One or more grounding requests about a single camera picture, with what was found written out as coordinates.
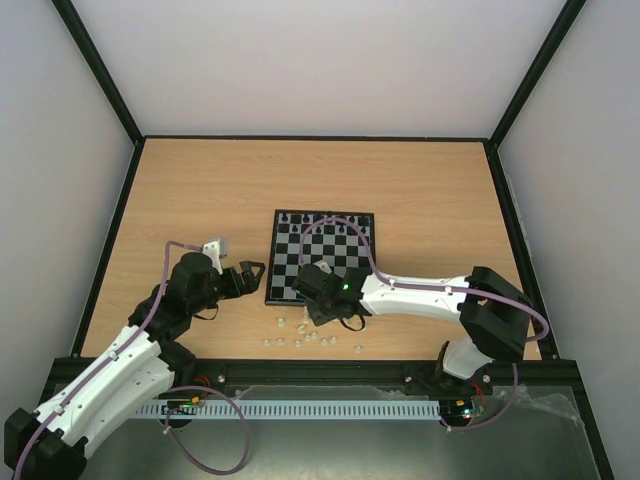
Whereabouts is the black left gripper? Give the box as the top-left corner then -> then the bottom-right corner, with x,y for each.
191,261 -> 267,314

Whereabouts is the black frame post back left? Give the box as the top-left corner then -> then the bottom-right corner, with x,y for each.
51,0 -> 143,146

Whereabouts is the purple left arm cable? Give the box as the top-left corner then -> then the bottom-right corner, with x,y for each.
12,241 -> 254,476

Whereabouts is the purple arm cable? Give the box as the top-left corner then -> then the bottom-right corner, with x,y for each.
12,241 -> 254,476
299,216 -> 550,434

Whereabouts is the black frame post back right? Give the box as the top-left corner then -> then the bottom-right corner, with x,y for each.
490,0 -> 587,150

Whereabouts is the black frame post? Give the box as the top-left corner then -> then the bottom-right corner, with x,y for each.
490,0 -> 587,150
51,0 -> 143,146

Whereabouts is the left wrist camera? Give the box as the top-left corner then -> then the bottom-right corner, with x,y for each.
202,237 -> 228,274

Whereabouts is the black silver chess board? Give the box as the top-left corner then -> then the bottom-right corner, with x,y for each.
265,209 -> 375,306

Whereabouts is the black frame rail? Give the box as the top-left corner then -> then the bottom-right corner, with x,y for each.
483,139 -> 561,359
42,355 -> 581,401
70,137 -> 146,358

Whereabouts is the black front frame rail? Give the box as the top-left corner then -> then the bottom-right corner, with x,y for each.
42,355 -> 581,401

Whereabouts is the black right frame rail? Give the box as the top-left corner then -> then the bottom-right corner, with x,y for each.
483,139 -> 561,359

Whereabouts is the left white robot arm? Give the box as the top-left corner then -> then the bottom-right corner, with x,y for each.
4,244 -> 266,479

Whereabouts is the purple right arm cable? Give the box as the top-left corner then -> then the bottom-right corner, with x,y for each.
299,216 -> 550,434

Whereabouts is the clear plastic sheet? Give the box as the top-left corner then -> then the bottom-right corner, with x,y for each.
493,383 -> 584,427

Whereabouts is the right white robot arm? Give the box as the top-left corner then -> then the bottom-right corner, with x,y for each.
292,262 -> 532,392

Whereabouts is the white slotted cable duct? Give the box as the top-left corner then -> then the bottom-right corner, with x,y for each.
130,400 -> 441,421

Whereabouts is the black left frame rail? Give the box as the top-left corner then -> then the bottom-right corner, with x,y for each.
70,137 -> 146,358

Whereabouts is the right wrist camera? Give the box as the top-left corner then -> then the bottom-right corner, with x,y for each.
314,260 -> 332,274

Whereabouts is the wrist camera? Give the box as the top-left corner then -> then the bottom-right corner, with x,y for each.
314,260 -> 332,274
202,237 -> 228,274

